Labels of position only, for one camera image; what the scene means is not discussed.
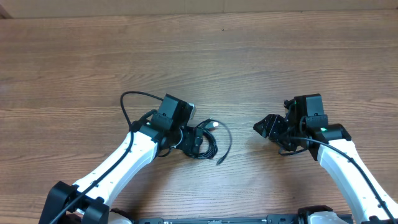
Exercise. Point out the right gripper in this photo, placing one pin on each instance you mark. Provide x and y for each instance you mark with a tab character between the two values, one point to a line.
272	124

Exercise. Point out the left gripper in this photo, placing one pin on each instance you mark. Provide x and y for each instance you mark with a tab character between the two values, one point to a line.
192	137

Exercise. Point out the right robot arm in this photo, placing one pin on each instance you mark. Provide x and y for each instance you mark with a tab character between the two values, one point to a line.
305	127

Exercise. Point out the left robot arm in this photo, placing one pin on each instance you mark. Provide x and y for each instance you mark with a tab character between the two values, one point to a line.
89	199

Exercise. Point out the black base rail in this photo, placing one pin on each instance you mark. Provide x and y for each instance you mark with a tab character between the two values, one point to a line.
270	219

